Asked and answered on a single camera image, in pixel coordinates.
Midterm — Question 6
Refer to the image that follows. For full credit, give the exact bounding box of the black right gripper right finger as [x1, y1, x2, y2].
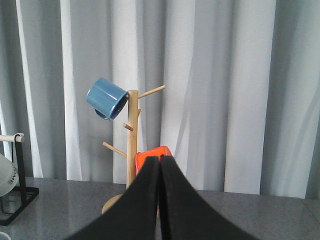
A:
[159, 155, 255, 240]

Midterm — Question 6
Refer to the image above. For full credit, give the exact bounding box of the orange enamel mug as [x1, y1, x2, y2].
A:
[135, 145, 172, 174]

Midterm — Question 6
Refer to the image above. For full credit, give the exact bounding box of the white ribbed hanging mug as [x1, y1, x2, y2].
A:
[0, 154, 19, 197]

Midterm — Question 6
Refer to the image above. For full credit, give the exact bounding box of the cream HOME mug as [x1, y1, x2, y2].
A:
[0, 231, 11, 240]

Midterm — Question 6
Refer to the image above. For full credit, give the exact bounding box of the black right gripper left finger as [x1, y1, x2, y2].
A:
[67, 156, 160, 240]

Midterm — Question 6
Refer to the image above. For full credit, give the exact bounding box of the grey white curtain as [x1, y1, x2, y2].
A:
[0, 0, 320, 199]

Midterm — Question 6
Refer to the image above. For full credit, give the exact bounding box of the wooden mug tree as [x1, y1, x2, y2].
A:
[101, 84, 166, 215]

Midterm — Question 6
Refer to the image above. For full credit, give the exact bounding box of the blue enamel mug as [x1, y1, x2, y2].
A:
[86, 78, 129, 120]

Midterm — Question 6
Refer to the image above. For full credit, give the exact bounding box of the black wire mug rack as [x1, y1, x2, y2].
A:
[0, 133, 39, 226]

